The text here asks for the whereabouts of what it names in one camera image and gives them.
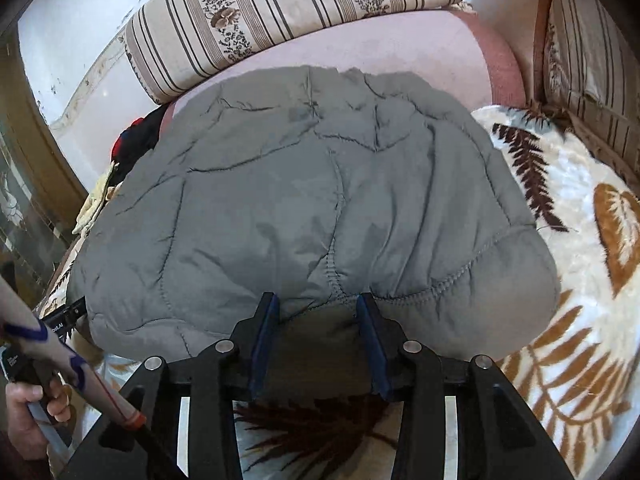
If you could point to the pile of dark clothes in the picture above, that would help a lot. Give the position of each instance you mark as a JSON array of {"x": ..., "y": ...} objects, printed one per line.
[{"x": 137, "y": 140}]

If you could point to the grey quilted hooded jacket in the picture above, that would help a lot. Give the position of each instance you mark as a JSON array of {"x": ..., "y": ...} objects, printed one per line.
[{"x": 300, "y": 200}]

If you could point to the long striped floral sofa cushion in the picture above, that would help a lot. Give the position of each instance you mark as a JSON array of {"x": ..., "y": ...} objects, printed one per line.
[{"x": 300, "y": 0}]

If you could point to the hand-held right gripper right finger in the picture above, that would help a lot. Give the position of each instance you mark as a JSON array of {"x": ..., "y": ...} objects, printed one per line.
[{"x": 372, "y": 342}]

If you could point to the wooden cabinet with glass door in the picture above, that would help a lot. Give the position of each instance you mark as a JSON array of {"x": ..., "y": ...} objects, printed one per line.
[{"x": 30, "y": 200}]

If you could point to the pale yellow cloth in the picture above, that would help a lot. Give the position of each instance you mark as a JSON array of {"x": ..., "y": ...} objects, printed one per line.
[{"x": 97, "y": 200}]

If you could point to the white leaf print blanket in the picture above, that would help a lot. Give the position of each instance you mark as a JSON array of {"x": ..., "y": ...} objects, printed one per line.
[{"x": 575, "y": 200}]

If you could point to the pink sofa cushion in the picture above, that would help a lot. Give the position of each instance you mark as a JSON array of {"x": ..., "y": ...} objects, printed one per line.
[{"x": 400, "y": 45}]

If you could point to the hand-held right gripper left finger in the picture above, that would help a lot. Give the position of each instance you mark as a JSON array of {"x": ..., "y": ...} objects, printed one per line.
[{"x": 263, "y": 342}]

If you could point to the person's left hand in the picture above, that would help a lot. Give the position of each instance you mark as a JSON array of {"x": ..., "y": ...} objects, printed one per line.
[{"x": 25, "y": 410}]

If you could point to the short striped floral sofa cushion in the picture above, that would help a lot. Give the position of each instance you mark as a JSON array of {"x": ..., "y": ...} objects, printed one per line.
[{"x": 590, "y": 70}]

